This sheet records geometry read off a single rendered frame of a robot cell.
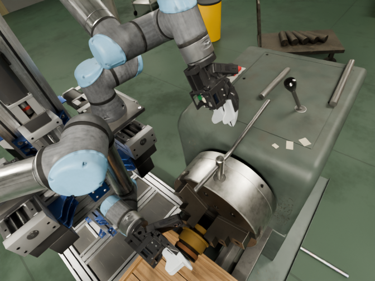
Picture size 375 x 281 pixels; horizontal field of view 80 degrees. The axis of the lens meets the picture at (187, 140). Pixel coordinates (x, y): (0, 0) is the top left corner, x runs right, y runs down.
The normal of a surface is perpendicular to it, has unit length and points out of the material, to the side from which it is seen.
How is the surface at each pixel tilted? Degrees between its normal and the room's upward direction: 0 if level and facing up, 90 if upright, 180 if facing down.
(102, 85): 90
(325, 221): 0
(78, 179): 89
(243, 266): 0
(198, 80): 67
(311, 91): 0
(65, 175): 89
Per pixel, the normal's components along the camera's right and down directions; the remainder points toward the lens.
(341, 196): -0.13, -0.66
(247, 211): 0.44, -0.22
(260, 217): 0.62, 0.02
